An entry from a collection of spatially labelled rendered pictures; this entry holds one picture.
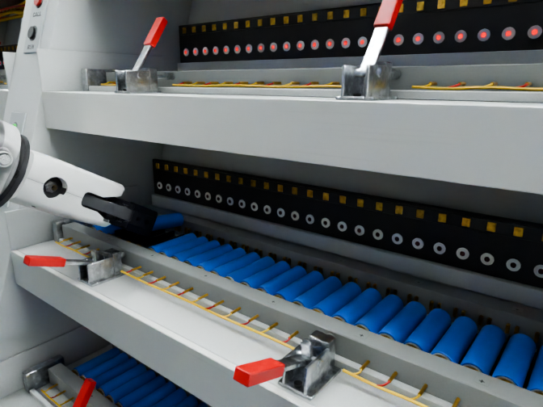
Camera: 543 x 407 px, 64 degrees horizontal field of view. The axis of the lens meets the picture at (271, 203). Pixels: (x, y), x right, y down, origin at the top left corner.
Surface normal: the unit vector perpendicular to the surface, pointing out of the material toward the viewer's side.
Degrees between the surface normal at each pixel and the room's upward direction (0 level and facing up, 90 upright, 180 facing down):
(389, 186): 90
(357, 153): 108
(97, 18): 90
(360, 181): 90
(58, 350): 90
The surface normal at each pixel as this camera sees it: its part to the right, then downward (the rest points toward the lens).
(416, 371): -0.62, 0.20
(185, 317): 0.00, -0.97
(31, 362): 0.79, 0.17
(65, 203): 0.66, 0.29
